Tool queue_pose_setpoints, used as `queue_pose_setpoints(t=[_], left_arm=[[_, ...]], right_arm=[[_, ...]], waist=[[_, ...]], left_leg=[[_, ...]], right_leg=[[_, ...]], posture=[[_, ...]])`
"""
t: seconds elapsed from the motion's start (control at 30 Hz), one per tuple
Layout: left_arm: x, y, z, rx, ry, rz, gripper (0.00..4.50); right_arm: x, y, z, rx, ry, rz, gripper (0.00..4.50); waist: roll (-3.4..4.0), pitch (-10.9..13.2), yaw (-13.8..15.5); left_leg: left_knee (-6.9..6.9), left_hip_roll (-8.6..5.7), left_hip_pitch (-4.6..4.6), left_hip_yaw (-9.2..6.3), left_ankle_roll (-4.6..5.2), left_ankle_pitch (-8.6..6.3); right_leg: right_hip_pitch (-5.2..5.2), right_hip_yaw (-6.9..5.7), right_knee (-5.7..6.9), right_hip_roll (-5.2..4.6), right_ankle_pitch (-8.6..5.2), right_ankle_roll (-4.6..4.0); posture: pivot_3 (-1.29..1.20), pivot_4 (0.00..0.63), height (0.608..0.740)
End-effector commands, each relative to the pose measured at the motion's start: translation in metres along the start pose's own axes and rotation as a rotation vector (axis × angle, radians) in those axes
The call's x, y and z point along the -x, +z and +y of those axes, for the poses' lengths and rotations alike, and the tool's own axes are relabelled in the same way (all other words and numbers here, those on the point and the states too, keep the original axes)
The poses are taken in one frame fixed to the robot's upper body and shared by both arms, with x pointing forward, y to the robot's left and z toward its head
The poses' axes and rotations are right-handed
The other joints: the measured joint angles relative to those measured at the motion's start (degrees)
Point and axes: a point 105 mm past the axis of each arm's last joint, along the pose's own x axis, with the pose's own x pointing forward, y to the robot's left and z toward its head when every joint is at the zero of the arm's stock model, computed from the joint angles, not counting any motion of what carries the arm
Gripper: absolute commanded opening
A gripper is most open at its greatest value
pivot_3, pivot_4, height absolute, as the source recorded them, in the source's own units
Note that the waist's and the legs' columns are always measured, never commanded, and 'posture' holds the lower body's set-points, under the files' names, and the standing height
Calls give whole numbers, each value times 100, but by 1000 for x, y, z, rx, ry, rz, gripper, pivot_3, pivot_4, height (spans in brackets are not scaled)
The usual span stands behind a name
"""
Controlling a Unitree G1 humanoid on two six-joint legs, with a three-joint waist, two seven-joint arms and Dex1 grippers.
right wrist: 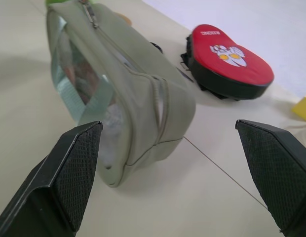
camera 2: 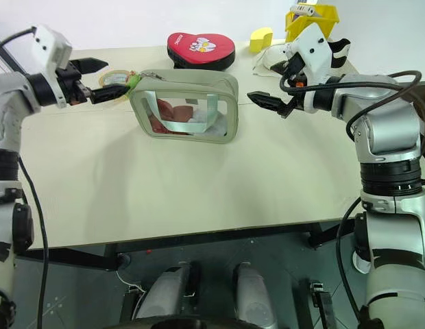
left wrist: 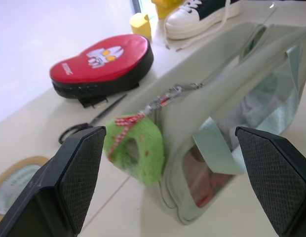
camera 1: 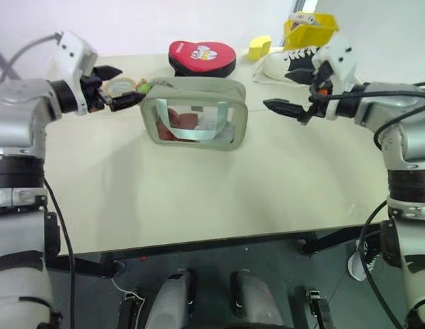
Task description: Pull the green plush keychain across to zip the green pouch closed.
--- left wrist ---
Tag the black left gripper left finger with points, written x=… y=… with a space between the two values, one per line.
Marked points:
x=56 y=187

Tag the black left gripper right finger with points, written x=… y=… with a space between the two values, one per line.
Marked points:
x=276 y=182

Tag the pale green transparent bag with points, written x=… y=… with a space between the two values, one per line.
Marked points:
x=217 y=116

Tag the brown packing tape roll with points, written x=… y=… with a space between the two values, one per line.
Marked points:
x=12 y=182

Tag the black scissors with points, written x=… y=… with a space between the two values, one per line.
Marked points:
x=93 y=121

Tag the green knitted wreath charm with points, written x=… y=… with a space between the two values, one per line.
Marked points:
x=140 y=153

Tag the red black boxing pad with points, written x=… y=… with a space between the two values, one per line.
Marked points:
x=101 y=66

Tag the white black sneaker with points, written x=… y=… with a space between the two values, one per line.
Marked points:
x=200 y=17

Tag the yellow cylinder block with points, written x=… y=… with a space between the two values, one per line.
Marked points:
x=140 y=24

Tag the yellow toy block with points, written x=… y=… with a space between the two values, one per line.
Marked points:
x=165 y=7

